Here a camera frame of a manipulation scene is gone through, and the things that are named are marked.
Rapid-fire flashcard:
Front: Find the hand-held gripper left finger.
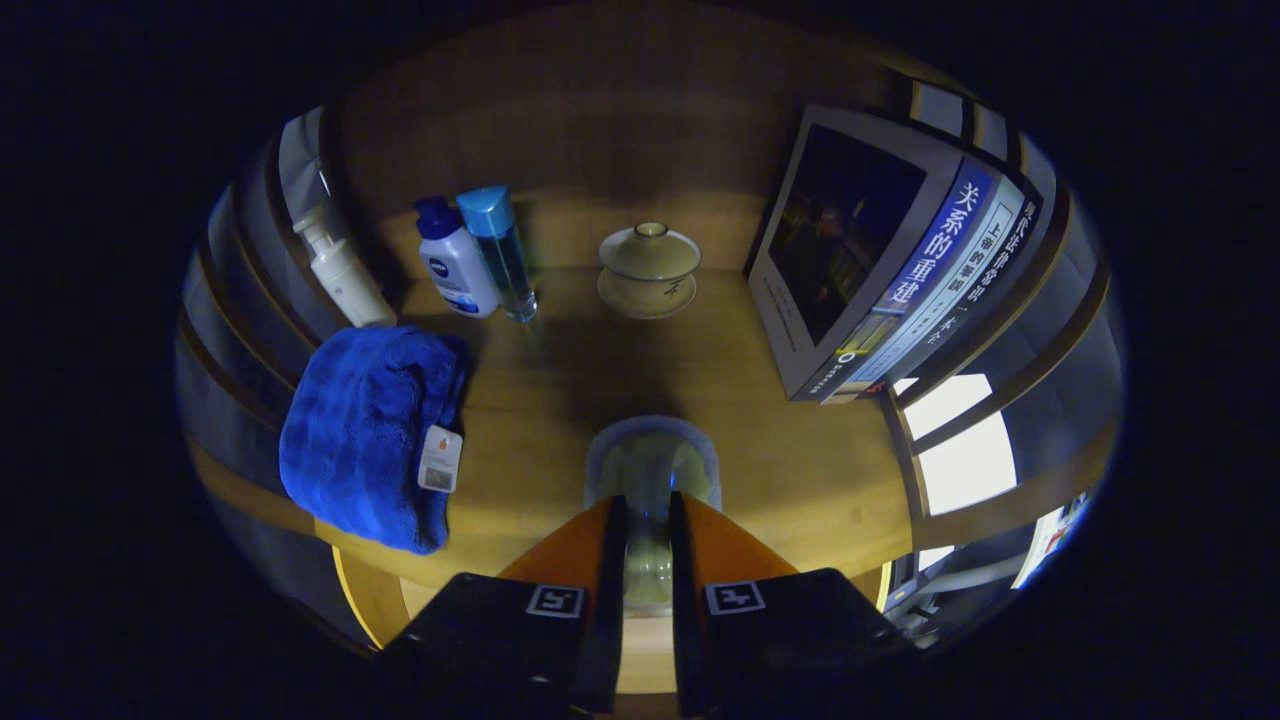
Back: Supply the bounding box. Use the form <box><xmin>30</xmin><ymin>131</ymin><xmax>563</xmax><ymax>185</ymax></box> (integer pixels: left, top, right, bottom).
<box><xmin>385</xmin><ymin>495</ymin><xmax>629</xmax><ymax>716</ymax></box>

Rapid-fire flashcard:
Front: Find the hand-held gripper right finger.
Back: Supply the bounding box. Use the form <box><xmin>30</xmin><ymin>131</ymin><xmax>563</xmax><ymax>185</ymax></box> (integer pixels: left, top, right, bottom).
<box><xmin>670</xmin><ymin>492</ymin><xmax>901</xmax><ymax>716</ymax></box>

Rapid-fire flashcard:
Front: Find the green and white brush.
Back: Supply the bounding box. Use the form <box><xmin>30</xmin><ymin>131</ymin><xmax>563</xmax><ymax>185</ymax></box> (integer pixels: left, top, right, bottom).
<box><xmin>585</xmin><ymin>415</ymin><xmax>723</xmax><ymax>616</ymax></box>

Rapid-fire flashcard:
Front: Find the wooden countertop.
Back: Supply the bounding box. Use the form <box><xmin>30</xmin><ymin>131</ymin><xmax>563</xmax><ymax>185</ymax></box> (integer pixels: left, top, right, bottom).
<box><xmin>190</xmin><ymin>185</ymin><xmax>916</xmax><ymax>593</ymax></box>

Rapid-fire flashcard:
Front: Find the wooden cabinet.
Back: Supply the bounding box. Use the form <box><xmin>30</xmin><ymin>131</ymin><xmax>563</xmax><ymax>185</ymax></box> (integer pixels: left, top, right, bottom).
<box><xmin>175</xmin><ymin>0</ymin><xmax>1126</xmax><ymax>651</ymax></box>

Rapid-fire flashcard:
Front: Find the blue folded towel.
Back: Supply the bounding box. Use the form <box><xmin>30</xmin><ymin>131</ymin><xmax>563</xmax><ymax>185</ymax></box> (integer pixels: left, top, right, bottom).
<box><xmin>278</xmin><ymin>325</ymin><xmax>469</xmax><ymax>556</ymax></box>

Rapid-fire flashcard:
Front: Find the white bottle dark blue cap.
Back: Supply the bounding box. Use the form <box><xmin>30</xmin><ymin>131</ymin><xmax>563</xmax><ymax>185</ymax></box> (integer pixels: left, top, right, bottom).
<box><xmin>415</xmin><ymin>195</ymin><xmax>501</xmax><ymax>319</ymax></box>

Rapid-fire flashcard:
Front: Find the white pump bottle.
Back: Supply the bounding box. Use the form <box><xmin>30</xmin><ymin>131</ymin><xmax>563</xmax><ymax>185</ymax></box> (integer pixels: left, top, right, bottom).
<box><xmin>292</xmin><ymin>203</ymin><xmax>399</xmax><ymax>329</ymax></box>

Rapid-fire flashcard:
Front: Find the clear bottle teal cap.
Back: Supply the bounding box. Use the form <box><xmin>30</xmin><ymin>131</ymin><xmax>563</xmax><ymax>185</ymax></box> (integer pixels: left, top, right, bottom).
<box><xmin>456</xmin><ymin>185</ymin><xmax>539</xmax><ymax>324</ymax></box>

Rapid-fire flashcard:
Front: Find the beige lidded tea cup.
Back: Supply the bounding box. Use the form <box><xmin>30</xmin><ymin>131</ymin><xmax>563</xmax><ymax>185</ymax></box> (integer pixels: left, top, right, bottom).
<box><xmin>597</xmin><ymin>222</ymin><xmax>703</xmax><ymax>321</ymax></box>

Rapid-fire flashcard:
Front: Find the light grey spine book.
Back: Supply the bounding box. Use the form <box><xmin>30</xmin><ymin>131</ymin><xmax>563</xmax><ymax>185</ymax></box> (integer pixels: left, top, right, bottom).
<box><xmin>840</xmin><ymin>175</ymin><xmax>1031</xmax><ymax>396</ymax></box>

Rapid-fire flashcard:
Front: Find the blue spine book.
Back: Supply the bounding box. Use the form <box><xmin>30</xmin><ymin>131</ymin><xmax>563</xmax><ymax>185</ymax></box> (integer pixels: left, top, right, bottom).
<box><xmin>745</xmin><ymin>105</ymin><xmax>1001</xmax><ymax>401</ymax></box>

